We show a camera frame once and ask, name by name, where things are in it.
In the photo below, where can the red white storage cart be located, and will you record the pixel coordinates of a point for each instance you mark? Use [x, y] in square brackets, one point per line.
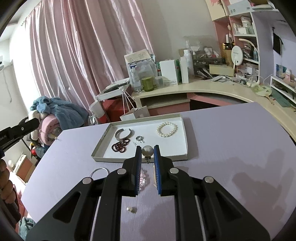
[112, 101]

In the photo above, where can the green patterned paddle fan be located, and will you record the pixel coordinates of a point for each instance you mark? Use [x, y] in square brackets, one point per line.
[262, 90]

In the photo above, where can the white paper shopping bag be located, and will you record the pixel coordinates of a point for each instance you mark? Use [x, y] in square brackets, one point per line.
[130, 111]

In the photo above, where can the pink folded blanket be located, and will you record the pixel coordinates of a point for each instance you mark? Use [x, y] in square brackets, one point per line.
[49, 129]

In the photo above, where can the pink satin curtain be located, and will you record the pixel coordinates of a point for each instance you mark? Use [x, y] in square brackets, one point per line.
[78, 48]

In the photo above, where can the clear plastic bottle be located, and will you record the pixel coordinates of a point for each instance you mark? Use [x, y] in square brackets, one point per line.
[136, 84]

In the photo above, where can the thin silver bangle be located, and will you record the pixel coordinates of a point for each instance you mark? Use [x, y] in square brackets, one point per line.
[99, 173]

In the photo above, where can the green glass jar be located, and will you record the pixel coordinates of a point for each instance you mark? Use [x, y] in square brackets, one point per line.
[148, 84]

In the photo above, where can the blue fleece blanket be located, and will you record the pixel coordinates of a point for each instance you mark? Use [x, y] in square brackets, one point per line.
[68, 114]

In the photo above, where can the white jewelry tray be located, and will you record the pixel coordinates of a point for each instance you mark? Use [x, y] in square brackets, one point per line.
[121, 139]

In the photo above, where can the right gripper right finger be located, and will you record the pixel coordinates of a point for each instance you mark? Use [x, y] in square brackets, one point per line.
[162, 166]

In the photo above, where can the white box on desk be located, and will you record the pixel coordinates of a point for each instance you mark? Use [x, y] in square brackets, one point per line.
[169, 72]

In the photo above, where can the white round hand fan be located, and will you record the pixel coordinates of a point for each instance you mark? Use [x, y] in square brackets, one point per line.
[236, 56]

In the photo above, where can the cream corner desk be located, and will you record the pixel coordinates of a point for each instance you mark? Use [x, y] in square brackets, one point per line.
[285, 116]

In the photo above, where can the person's left hand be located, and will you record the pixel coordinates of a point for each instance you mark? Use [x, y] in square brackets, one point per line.
[7, 191]

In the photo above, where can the small pearl stud earring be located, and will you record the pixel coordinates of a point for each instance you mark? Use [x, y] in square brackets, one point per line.
[131, 209]

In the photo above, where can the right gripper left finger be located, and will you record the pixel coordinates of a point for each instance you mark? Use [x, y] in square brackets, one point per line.
[131, 178]

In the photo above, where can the pink white bookshelf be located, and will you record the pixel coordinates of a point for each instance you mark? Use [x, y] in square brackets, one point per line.
[272, 36]

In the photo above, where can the silver ball pendant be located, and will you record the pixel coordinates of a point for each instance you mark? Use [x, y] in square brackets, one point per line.
[147, 152]

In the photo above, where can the white paper cup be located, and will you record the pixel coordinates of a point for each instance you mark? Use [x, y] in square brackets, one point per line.
[97, 109]

